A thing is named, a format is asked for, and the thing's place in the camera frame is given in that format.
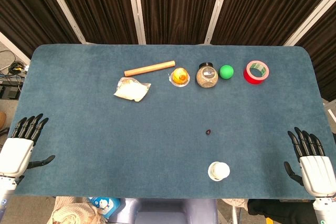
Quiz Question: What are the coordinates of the white screen frame post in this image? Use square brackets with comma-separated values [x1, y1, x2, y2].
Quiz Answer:
[282, 0, 336, 47]
[204, 0, 234, 45]
[125, 0, 146, 45]
[40, 0, 89, 45]
[0, 31, 32, 65]

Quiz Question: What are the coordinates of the tangle of floor cables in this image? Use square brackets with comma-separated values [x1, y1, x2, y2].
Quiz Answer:
[0, 47, 30, 85]

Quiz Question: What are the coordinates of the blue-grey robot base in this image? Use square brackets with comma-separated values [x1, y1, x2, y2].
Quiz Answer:
[108, 198, 219, 224]

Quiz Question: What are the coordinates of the orange fruit jelly cup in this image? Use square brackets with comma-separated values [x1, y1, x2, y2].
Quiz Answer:
[167, 67, 191, 87]

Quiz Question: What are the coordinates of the red tape roll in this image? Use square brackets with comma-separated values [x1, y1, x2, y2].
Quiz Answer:
[243, 60, 270, 86]

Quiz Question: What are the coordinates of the beige knitted cloth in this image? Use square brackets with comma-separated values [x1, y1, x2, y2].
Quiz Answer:
[48, 196, 106, 224]

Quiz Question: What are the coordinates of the clear bag of white powder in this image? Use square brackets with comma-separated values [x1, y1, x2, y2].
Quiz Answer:
[113, 77, 152, 103]

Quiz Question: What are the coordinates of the black cloth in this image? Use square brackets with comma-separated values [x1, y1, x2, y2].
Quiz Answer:
[247, 199, 316, 224]

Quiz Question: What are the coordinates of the wooden rolling pin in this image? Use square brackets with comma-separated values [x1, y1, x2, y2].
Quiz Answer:
[124, 60, 176, 77]

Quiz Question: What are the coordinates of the blue printed snack package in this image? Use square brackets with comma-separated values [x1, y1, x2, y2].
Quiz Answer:
[88, 197, 122, 219]

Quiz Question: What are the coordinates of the robot right five-finger hand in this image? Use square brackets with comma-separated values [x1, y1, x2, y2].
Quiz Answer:
[283, 126, 336, 198]

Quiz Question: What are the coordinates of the green ball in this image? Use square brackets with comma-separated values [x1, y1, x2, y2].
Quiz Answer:
[219, 65, 235, 80]

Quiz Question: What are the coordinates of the white paper cup flower print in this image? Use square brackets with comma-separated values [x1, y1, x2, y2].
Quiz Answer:
[207, 161, 231, 182]

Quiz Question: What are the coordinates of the blue table cloth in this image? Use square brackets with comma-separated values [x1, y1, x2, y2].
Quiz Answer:
[12, 42, 332, 200]

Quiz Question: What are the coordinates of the robot left five-finger hand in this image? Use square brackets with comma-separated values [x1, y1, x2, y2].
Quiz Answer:
[0, 113, 56, 179]

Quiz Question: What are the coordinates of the black floor box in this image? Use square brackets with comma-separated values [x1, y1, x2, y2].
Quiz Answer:
[0, 84, 21, 101]

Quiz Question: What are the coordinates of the round glass jar of grains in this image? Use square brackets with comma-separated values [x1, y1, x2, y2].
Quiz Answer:
[196, 62, 219, 89]

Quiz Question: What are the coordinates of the dark brown pleated curtain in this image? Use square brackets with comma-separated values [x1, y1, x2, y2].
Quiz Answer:
[0, 0, 336, 101]

